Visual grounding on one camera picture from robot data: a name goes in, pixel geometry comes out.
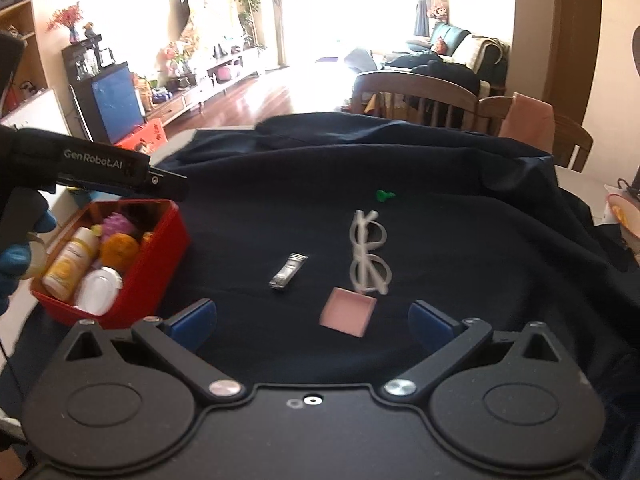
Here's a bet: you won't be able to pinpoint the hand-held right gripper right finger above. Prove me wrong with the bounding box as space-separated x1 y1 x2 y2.
382 300 563 404

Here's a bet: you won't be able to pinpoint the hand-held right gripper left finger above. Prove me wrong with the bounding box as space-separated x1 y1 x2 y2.
65 297 246 404

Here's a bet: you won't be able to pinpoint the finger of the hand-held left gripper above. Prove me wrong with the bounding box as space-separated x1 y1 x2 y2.
148 167 191 202

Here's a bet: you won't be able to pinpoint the red storage box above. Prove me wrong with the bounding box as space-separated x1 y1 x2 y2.
30 199 191 330

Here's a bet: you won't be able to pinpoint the yellow bottle with white cap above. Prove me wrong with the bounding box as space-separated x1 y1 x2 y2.
42 226 101 298

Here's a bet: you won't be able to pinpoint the person's left hand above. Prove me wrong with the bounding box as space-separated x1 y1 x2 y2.
0 211 57 314

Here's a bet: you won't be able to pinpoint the red printed carton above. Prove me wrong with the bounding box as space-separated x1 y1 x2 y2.
116 117 167 155

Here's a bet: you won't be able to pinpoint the white cabinet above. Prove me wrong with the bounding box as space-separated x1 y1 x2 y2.
0 88 77 137

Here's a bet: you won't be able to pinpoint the dark cabinet with blue front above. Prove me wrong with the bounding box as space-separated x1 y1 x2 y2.
61 42 147 145

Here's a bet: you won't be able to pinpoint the pink square box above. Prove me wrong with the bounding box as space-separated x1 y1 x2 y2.
319 287 377 337

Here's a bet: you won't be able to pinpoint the orange ball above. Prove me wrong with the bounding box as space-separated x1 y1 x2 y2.
100 232 141 277

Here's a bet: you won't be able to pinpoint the white round sunglasses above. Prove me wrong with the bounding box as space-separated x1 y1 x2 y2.
348 209 391 296

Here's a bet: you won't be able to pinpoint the white round container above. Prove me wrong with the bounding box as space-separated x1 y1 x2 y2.
75 266 124 316

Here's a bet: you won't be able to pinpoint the silver nail clipper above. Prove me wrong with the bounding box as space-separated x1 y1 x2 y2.
268 253 308 291

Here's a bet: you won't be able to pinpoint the long low media console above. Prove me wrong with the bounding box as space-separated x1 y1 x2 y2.
145 45 281 126

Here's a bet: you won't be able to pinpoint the flower vase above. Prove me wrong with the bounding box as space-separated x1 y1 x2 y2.
46 4 84 44

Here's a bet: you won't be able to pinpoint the wooden shelf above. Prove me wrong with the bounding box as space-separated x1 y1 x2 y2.
0 0 38 91

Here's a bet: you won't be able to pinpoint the potted plant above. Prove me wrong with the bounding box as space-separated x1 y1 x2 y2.
239 0 262 47

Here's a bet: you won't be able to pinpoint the pale bowl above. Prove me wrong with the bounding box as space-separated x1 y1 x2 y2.
604 191 640 241

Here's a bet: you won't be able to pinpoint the pink cloth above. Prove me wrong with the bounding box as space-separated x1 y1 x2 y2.
499 92 557 154

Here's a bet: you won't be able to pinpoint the wooden chair with pink cloth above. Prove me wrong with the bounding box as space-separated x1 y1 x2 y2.
477 94 594 172

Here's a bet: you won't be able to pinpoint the wooden spindle chair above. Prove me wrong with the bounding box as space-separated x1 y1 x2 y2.
350 71 481 128

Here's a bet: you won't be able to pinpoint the dark coat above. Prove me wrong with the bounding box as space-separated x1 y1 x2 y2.
385 55 482 111

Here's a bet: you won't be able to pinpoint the sofa with cushions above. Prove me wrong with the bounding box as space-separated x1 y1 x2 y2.
404 21 511 86

